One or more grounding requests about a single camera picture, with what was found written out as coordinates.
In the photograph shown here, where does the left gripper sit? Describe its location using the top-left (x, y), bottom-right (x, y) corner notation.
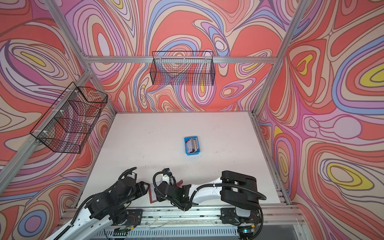
top-left (117, 181), bottom-right (153, 208)

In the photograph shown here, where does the blue plastic tray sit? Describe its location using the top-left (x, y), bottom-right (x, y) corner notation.
top-left (184, 136), bottom-right (201, 156)

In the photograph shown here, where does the red leather card holder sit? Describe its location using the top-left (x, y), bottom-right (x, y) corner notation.
top-left (149, 180), bottom-right (184, 204)

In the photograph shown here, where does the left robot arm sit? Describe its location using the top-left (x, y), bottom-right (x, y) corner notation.
top-left (48, 167), bottom-right (150, 240)

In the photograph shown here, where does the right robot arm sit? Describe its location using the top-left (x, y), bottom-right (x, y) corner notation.
top-left (152, 169), bottom-right (267, 226)

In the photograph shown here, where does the stack of cards in tray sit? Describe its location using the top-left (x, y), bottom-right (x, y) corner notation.
top-left (185, 138), bottom-right (200, 154)

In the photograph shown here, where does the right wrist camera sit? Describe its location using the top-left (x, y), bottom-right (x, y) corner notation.
top-left (162, 168), bottom-right (176, 186)

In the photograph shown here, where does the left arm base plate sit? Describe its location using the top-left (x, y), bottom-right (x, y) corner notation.
top-left (112, 209), bottom-right (144, 227)

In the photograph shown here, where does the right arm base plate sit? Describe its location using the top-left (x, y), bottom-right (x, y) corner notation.
top-left (219, 207), bottom-right (262, 226)

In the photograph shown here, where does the black wire basket left wall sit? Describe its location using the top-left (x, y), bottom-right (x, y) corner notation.
top-left (30, 82), bottom-right (108, 154)

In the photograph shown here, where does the black wire basket wall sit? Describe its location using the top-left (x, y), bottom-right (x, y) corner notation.
top-left (30, 82), bottom-right (108, 154)
top-left (150, 51), bottom-right (216, 86)

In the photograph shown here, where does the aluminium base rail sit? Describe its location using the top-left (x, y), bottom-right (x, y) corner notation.
top-left (59, 203), bottom-right (310, 239)

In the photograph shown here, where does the black wire basket back wall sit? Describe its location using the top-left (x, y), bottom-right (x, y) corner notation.
top-left (150, 51), bottom-right (216, 86)

